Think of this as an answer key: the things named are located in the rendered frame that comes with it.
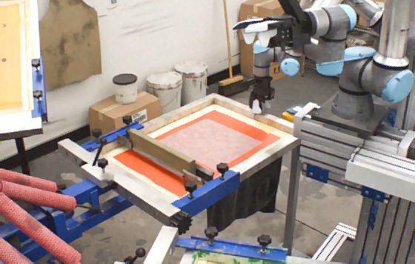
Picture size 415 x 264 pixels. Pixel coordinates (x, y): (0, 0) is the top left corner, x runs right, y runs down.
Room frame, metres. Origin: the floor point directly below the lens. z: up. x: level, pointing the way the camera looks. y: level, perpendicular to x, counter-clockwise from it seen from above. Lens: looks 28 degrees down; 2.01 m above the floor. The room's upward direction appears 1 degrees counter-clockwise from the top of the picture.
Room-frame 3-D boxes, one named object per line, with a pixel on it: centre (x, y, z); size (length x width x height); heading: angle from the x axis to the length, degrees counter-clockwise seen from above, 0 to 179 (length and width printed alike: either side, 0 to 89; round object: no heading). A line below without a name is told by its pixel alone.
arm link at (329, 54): (1.31, -0.34, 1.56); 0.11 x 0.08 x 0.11; 30
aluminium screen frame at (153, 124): (1.82, 0.03, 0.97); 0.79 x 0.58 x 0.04; 135
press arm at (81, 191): (1.42, 0.43, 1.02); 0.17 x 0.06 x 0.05; 135
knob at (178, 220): (1.25, 0.10, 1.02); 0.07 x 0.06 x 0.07; 135
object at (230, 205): (1.73, -0.14, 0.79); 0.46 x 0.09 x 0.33; 135
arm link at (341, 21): (1.29, -0.35, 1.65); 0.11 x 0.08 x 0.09; 120
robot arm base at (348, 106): (1.54, -0.51, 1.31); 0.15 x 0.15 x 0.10
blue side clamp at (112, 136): (1.84, 0.40, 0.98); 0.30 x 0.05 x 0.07; 135
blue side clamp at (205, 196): (1.45, 0.00, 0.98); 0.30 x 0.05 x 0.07; 135
